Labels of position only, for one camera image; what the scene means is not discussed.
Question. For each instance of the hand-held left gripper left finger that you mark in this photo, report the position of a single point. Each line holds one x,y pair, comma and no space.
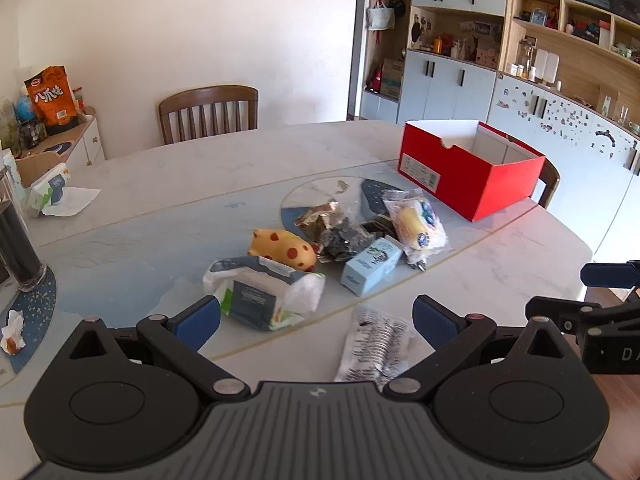
197,321

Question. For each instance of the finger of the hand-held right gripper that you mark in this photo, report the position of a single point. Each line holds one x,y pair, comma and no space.
552,310
607,275

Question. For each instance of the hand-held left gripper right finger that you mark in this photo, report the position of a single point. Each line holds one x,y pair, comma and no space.
435,325

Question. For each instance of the white tissue pack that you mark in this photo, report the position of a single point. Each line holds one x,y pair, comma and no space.
260,295

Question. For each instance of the light blue carton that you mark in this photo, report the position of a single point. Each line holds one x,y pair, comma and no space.
367,267

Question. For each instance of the bagged yellow bread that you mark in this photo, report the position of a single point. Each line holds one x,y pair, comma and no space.
415,225

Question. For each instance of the yellow spotted pig toy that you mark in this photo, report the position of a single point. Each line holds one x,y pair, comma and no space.
285,250

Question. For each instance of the red cardboard shoe box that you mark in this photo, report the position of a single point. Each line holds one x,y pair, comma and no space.
450,175

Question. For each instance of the clear plastic packet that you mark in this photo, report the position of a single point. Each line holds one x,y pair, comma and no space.
370,345

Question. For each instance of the brown wooden chair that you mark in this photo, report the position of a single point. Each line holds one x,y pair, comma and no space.
210,97
550,180

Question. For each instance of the crumpled dark wrapper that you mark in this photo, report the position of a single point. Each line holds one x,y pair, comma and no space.
345,240

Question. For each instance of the dark blue speckled placemat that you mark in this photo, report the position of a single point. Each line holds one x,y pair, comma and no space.
372,192
30,310

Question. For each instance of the pale green mug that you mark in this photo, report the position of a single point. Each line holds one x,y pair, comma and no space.
634,127

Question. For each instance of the crumpled gold foil wrapper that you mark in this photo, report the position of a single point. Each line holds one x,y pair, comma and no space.
317,217

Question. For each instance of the crumpled tissue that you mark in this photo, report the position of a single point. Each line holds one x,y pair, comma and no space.
12,335

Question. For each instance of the tall dark glass jar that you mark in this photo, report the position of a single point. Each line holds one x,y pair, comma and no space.
17,245

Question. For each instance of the opened wet wipes pack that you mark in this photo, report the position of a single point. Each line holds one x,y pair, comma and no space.
50,187

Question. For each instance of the white side cabinet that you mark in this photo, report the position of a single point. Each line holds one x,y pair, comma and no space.
90,142

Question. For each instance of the white canisters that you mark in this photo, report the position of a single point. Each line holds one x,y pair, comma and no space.
547,66

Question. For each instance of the brown cardboard box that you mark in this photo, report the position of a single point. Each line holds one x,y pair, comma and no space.
392,77

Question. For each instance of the orange snack bag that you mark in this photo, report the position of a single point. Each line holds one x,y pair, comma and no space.
52,100

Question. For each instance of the orange bottle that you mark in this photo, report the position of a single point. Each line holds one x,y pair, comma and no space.
438,45

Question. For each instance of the pale blue tote bag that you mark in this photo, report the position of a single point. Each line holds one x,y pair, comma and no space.
380,17

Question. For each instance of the white wooden wall cabinet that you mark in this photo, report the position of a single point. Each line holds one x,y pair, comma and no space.
450,85

